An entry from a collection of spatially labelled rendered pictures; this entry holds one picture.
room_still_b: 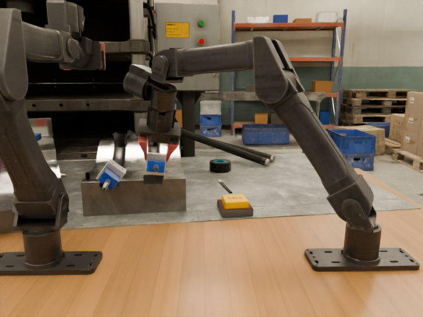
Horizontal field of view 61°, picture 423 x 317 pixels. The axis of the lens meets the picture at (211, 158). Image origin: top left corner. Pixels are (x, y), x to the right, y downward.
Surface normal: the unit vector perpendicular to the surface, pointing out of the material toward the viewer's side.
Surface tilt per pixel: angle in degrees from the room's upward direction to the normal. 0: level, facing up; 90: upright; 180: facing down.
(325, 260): 0
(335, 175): 78
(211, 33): 90
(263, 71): 90
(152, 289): 0
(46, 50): 93
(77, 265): 0
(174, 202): 90
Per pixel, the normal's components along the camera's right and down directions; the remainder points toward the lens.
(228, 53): -0.52, 0.15
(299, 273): 0.00, -0.97
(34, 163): 1.00, 0.03
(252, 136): -0.03, 0.25
